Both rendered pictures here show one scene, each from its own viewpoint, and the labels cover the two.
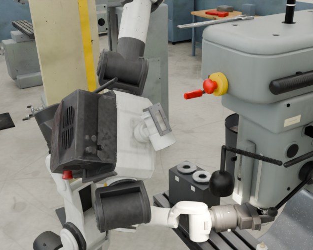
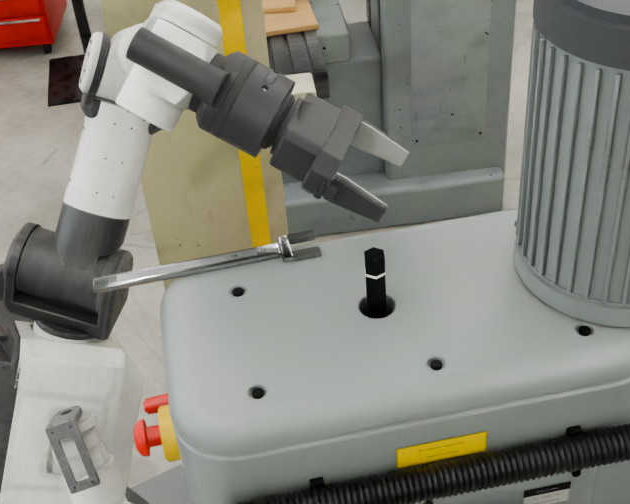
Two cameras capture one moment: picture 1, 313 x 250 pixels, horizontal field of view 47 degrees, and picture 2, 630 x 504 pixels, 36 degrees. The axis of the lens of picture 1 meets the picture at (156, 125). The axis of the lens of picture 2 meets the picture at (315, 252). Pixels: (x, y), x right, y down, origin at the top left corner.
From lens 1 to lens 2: 0.80 m
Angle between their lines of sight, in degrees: 22
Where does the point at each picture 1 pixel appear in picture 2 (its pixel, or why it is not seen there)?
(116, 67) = (39, 280)
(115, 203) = not seen: outside the picture
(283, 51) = (249, 451)
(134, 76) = (83, 302)
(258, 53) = (188, 443)
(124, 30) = (71, 187)
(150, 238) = not seen: hidden behind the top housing
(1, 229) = not seen: hidden behind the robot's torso
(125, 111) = (40, 394)
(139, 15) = (108, 155)
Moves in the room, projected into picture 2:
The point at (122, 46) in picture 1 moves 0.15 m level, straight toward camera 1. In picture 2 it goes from (61, 229) to (9, 307)
